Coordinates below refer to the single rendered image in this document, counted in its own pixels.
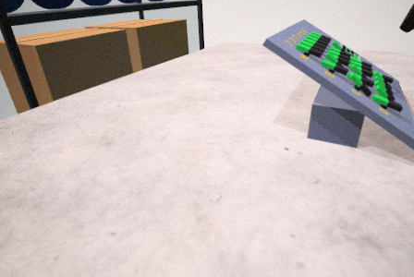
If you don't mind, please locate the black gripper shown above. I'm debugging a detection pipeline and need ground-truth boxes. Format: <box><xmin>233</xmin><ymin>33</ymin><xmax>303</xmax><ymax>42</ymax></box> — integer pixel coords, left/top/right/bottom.
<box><xmin>399</xmin><ymin>4</ymin><xmax>414</xmax><ymax>32</ymax></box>

